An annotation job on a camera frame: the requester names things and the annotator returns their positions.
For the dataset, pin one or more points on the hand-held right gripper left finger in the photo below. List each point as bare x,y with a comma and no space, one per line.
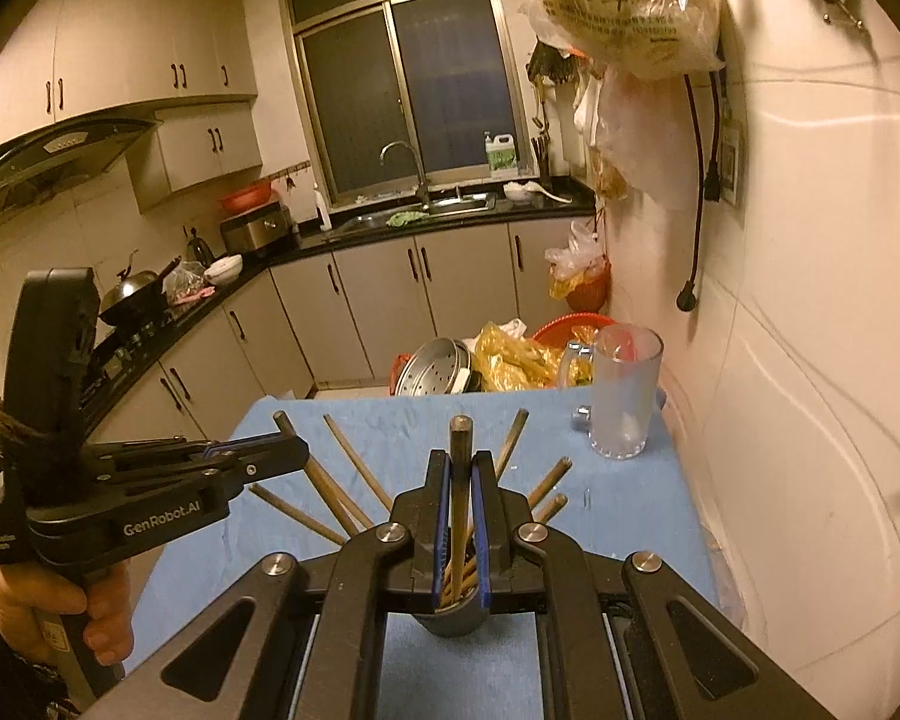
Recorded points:
442,532

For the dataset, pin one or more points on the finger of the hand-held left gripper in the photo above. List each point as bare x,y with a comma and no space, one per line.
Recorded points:
270,461
244,448

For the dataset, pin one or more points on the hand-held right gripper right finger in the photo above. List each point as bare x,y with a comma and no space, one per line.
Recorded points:
481,532

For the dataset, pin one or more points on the thick single wooden chopstick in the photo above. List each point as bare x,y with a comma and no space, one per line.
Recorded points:
461,465

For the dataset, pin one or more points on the group of wooden chopsticks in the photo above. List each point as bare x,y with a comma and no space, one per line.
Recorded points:
345,499

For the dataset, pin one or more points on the black chopstick holder cup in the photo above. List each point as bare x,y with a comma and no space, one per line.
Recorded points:
450,622

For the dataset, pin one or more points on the person's left hand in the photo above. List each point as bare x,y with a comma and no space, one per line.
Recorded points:
15,604

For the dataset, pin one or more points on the gas stove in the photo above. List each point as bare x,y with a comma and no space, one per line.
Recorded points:
142,345

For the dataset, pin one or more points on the black wok with lid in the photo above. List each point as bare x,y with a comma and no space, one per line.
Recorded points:
131,296

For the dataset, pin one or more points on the blue tablecloth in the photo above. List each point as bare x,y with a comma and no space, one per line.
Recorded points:
630,510

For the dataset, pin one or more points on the small clear plastic bag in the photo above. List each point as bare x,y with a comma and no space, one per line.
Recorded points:
184,277

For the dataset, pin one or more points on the pink cloth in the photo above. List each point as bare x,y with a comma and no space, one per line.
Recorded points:
195,298

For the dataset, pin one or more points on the yellow plastic bag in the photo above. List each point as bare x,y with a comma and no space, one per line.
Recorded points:
521,360

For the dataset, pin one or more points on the steel kettle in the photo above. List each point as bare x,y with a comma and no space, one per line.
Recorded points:
199,251

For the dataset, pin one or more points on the clear glass pitcher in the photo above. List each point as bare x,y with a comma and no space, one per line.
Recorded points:
622,405

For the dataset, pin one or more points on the beige lower cabinets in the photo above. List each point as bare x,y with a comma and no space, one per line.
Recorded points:
382,300

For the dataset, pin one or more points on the beige cabinets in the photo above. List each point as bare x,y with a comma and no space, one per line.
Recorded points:
382,300
120,52

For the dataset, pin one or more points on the black range hood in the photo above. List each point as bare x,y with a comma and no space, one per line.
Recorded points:
52,157

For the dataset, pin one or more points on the black countertop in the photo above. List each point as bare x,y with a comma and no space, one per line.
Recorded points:
307,247

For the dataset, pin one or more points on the steel countertop appliance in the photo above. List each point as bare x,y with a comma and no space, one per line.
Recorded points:
259,232

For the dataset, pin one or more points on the red colander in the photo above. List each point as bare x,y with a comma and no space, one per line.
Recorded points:
570,330

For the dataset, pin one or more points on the red plastic basin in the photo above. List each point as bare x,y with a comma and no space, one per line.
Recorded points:
247,199

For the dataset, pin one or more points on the white dish soap bottle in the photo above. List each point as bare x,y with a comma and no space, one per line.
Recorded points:
322,210

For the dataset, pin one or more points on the green dish cloth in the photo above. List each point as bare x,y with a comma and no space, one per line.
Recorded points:
406,219

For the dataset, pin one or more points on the white plastic bag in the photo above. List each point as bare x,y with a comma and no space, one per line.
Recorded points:
577,247

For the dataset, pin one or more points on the steel sink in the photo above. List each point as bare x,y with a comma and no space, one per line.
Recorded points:
450,206

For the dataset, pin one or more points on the beige upper cabinets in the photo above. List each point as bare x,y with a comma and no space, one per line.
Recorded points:
120,52

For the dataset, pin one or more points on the chrome faucet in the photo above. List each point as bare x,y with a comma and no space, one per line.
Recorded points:
418,165

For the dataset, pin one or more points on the white bowl with ladle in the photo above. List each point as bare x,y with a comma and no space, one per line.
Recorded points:
521,191

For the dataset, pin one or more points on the green detergent jug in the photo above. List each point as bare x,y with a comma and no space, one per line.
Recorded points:
501,157

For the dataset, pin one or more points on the countertop utensil holder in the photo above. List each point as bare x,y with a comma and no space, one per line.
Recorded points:
541,157

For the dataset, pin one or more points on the kitchen window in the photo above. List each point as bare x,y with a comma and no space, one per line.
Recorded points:
405,82

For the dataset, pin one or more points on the hanging clear plastic bags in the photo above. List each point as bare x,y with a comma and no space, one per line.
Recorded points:
630,142

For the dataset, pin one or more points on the plastic bag of flatbread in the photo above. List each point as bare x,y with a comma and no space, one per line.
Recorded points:
630,7

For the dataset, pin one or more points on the small beige wall cabinet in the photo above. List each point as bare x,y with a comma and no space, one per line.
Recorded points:
195,150

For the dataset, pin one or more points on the wall socket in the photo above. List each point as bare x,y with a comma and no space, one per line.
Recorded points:
730,161

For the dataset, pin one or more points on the wall utensil shelf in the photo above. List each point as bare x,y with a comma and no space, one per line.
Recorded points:
551,64

